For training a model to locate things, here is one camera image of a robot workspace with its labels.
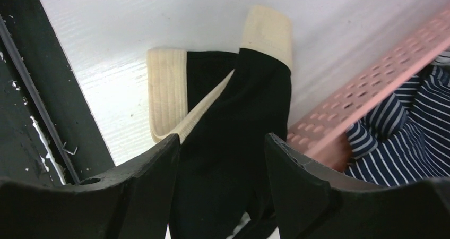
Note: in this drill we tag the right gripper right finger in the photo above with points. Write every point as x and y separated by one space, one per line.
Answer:
315 201

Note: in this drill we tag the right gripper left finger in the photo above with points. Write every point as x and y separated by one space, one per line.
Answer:
132 200

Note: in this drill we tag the navy striped underwear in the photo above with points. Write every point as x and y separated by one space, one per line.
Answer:
405 138

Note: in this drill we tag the black underwear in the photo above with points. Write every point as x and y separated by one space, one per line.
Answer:
222 105

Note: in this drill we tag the grey striped underwear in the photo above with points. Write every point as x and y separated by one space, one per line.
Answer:
443 59

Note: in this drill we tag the pink plastic basket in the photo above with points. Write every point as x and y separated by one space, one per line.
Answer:
321 133

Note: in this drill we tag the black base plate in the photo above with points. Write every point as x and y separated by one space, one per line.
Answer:
74 147

